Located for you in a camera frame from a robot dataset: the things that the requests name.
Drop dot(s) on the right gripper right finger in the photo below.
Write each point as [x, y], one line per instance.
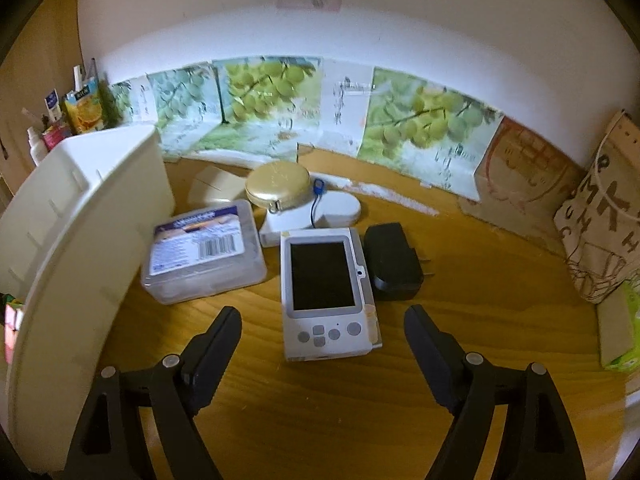
[440, 358]

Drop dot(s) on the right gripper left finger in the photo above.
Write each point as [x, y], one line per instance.
[207, 356]

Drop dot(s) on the black power adapter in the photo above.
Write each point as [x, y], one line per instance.
[395, 270]

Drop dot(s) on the clear plastic swab box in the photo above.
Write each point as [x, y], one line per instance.
[203, 253]

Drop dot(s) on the white handheld game console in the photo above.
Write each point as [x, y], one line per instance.
[328, 307]

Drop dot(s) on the white plastic storage bin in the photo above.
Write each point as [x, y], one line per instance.
[72, 240]

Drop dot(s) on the green tissue box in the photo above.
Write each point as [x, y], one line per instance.
[618, 321]

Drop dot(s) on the white flat case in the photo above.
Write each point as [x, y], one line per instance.
[333, 209]

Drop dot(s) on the gold round compact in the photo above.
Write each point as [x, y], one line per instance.
[278, 186]

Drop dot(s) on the patterned canvas tote bag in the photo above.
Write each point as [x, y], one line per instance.
[599, 222]

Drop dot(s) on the grape picture poster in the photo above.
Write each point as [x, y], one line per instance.
[430, 132]

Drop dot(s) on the white plastic bottle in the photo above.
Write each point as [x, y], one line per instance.
[37, 148]

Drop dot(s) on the orange juice carton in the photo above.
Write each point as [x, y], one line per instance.
[84, 108]

